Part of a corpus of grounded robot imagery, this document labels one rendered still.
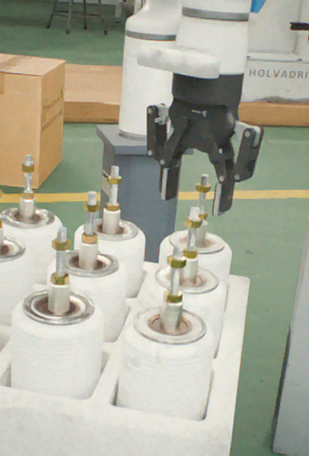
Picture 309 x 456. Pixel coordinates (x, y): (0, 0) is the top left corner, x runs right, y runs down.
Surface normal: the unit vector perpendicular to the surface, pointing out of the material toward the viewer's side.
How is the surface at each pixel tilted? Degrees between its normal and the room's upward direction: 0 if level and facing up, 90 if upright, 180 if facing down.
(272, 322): 0
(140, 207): 90
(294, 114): 90
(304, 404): 90
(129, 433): 90
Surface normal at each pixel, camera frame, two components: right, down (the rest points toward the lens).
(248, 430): 0.08, -0.93
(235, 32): 0.51, 0.25
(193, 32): -0.52, 0.12
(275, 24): 0.29, 0.37
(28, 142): -0.11, 0.35
